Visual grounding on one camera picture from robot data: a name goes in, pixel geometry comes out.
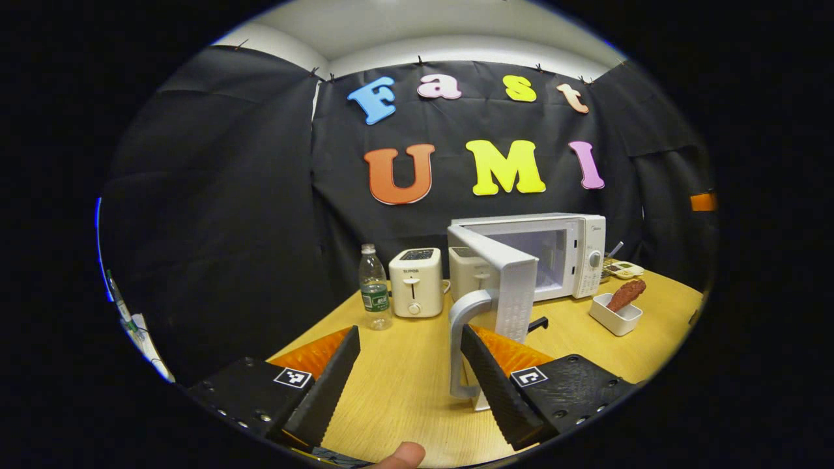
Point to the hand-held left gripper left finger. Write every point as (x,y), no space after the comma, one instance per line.
(329,391)

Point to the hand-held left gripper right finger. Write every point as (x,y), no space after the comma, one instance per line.
(495,391)

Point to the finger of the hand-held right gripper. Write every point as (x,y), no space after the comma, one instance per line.
(704,202)

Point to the brown chicken drumstick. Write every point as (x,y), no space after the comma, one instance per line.
(627,294)

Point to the white microwave oven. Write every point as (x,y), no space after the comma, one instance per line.
(586,241)

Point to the white divided dish with beans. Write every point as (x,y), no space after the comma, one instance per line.
(629,269)

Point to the clear plastic water bottle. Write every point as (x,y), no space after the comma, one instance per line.
(375,296)

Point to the white toaster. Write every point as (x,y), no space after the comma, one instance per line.
(416,286)

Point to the white rectangular tray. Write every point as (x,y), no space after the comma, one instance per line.
(616,322)

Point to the black backdrop cloth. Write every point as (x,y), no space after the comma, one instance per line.
(260,195)

